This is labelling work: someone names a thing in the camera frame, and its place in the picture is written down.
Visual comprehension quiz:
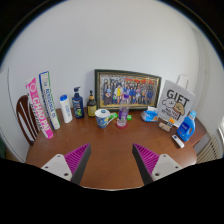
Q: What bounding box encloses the blue detergent bottle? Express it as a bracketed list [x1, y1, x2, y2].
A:
[176, 110, 198, 143]

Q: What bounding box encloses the pink and white tall box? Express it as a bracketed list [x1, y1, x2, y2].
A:
[25, 77, 54, 140]

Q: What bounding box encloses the black-framed group picture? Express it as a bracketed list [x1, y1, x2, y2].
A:
[94, 69, 163, 112]

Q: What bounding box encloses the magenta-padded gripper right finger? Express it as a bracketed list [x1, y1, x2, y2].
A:
[131, 143, 184, 186]

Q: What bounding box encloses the brown pump bottle yellow label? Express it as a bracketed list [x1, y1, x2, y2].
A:
[86, 89, 98, 118]

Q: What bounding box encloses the green and white tall box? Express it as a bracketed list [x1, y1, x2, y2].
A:
[38, 70, 62, 131]

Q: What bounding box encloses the white bottle with blue cap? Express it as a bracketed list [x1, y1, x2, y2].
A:
[59, 94, 74, 124]

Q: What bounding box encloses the small beige pack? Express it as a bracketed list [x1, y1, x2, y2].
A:
[157, 121, 172, 133]

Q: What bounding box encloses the brown wooden chair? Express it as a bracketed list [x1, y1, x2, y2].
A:
[15, 94, 39, 146]

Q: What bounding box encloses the white paper gift bag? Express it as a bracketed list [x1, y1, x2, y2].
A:
[156, 73, 196, 128]

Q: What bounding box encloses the blue tissue pack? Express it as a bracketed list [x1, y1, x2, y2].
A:
[140, 106, 160, 123]

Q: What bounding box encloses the blue mug with yellow print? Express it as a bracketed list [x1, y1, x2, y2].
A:
[94, 108, 116, 129]

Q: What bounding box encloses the white radiator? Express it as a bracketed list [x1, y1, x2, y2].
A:
[196, 134, 223, 164]

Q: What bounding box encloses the small colourful puzzle cube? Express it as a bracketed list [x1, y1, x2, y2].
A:
[166, 118, 176, 129]

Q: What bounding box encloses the white remote control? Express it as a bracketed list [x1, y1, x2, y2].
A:
[171, 133, 185, 149]

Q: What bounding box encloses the dark blue pump bottle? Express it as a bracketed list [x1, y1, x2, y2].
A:
[71, 86, 85, 120]

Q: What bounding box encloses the clear bottle with purple cap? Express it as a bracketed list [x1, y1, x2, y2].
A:
[117, 94, 131, 128]

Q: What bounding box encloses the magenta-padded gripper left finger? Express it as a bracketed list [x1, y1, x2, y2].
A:
[40, 143, 92, 185]

